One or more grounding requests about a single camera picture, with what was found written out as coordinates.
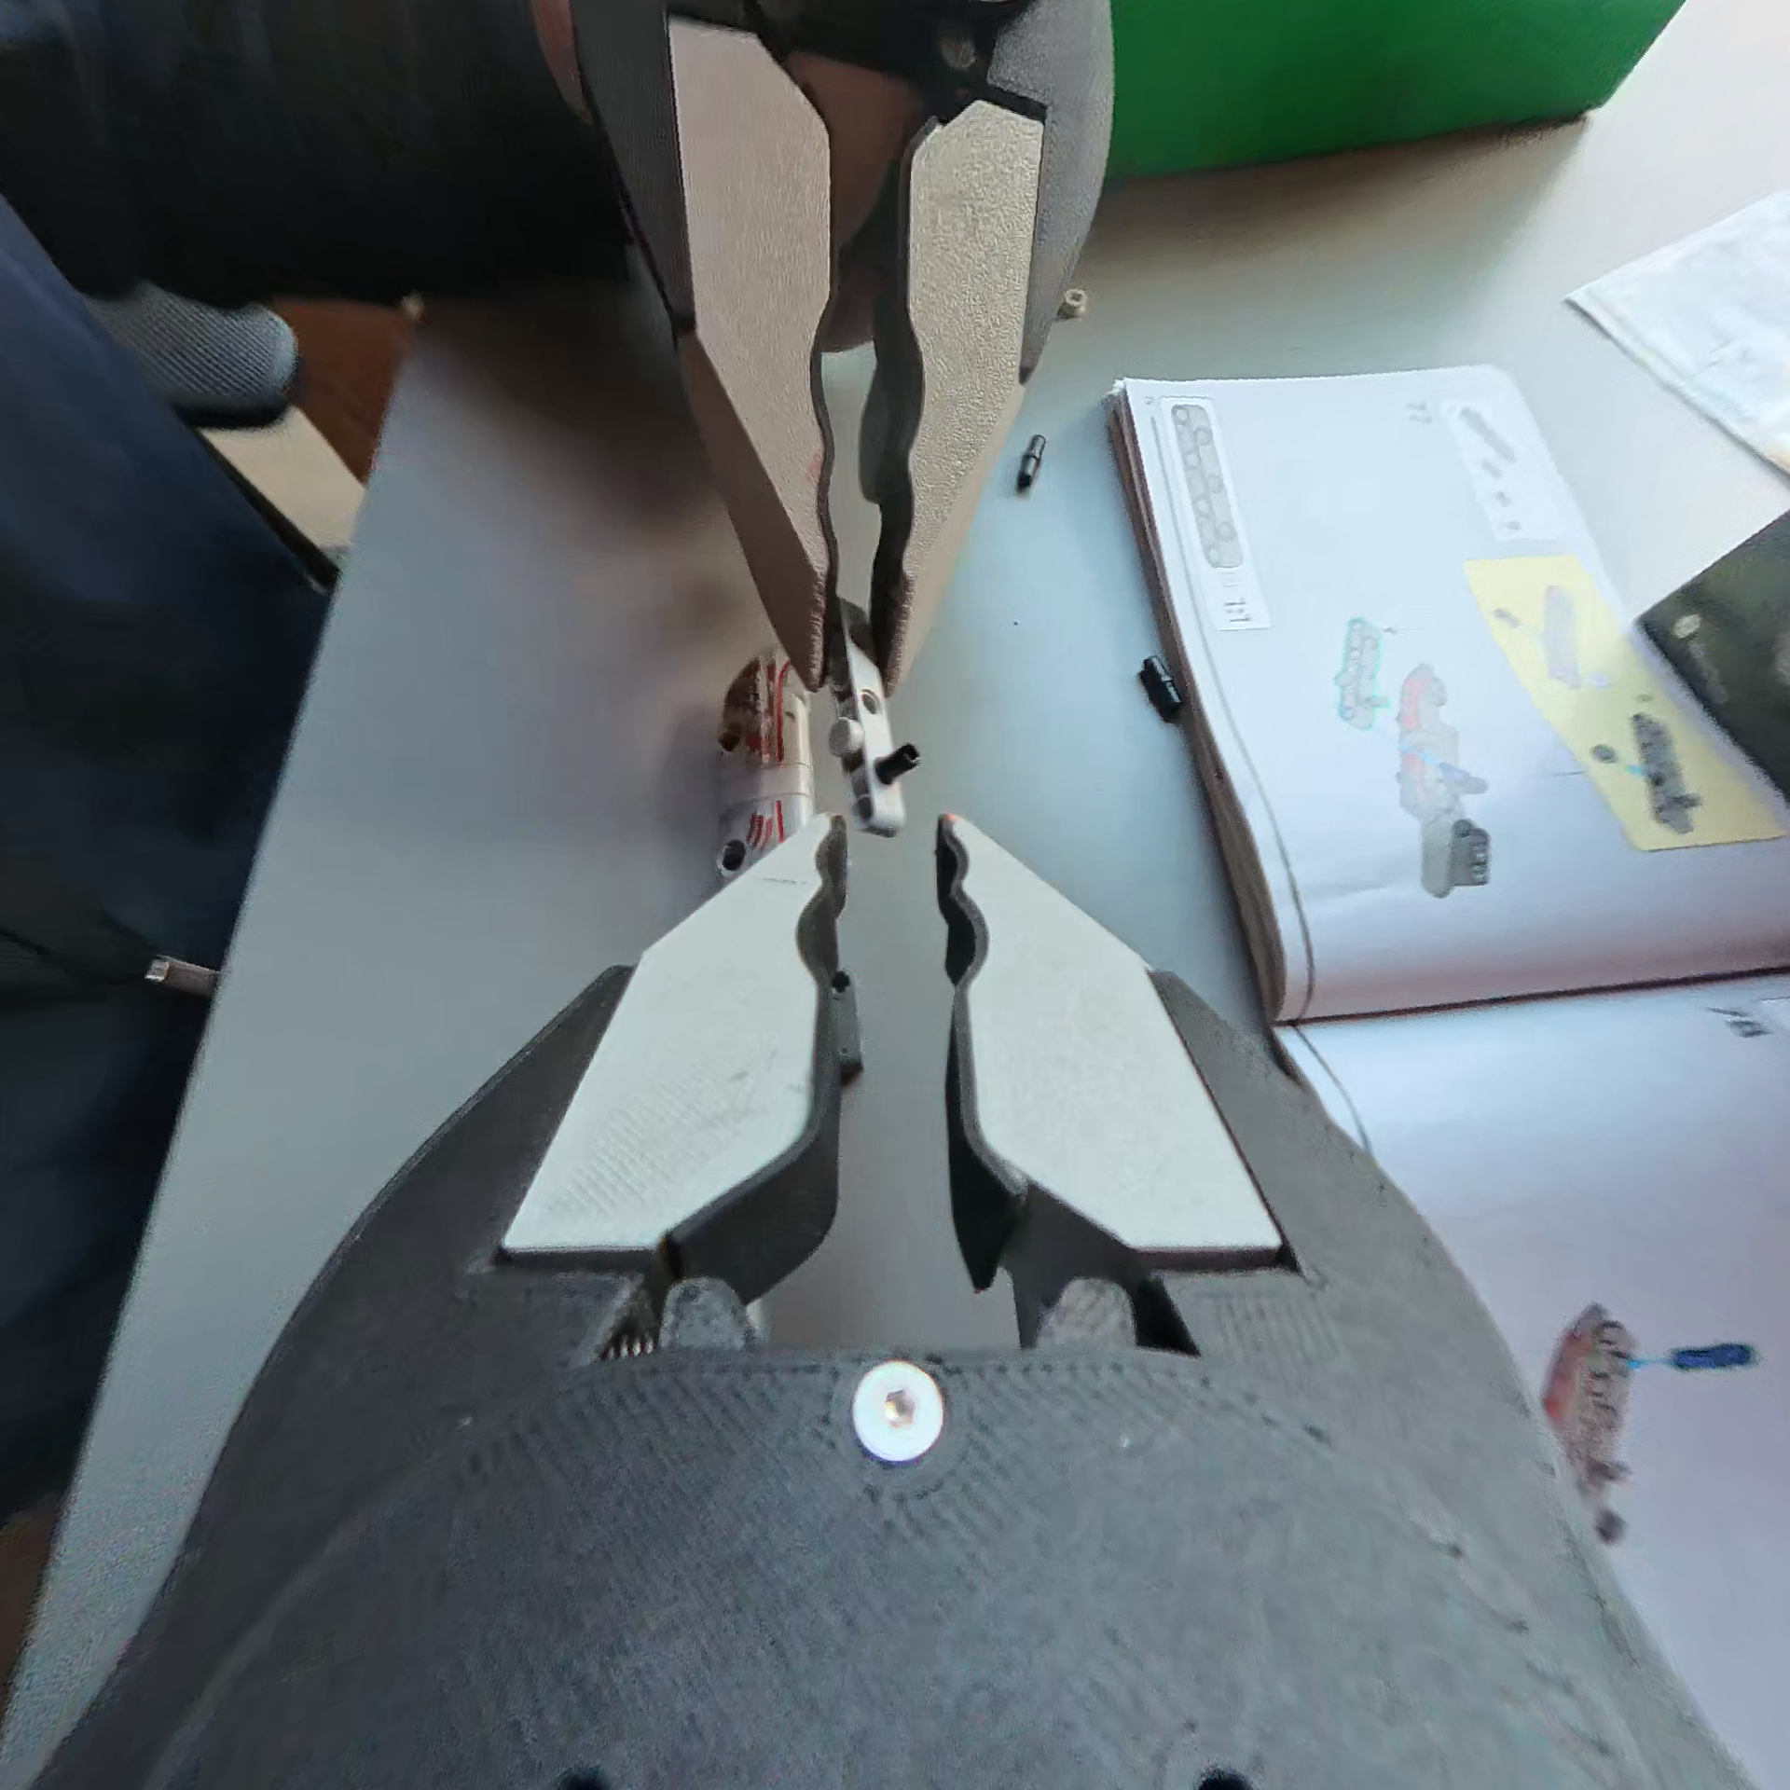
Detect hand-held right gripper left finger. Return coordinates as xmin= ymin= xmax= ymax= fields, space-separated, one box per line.
xmin=500 ymin=814 xmax=852 ymax=1308

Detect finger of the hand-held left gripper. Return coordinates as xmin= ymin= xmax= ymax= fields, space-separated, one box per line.
xmin=666 ymin=18 xmax=845 ymax=693
xmin=856 ymin=100 xmax=1051 ymax=689

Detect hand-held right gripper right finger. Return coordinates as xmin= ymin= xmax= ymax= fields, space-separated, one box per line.
xmin=936 ymin=812 xmax=1288 ymax=1295

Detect grey lego beam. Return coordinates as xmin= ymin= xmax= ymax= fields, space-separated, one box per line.
xmin=824 ymin=628 xmax=925 ymax=838

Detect lego instruction booklet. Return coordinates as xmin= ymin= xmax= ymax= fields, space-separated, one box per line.
xmin=1104 ymin=363 xmax=1790 ymax=1790

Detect green box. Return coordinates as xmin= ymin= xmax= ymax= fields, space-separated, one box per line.
xmin=1111 ymin=0 xmax=1687 ymax=180

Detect grey mesh office chair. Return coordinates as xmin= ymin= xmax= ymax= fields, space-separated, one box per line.
xmin=84 ymin=279 xmax=302 ymax=428

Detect white paper sheet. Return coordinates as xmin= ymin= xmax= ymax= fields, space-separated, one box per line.
xmin=1566 ymin=188 xmax=1790 ymax=477

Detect person's legs in navy pants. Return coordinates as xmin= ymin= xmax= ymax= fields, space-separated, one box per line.
xmin=0 ymin=195 xmax=337 ymax=1519

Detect dark printed cardboard box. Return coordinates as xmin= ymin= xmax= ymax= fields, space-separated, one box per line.
xmin=1635 ymin=508 xmax=1790 ymax=820

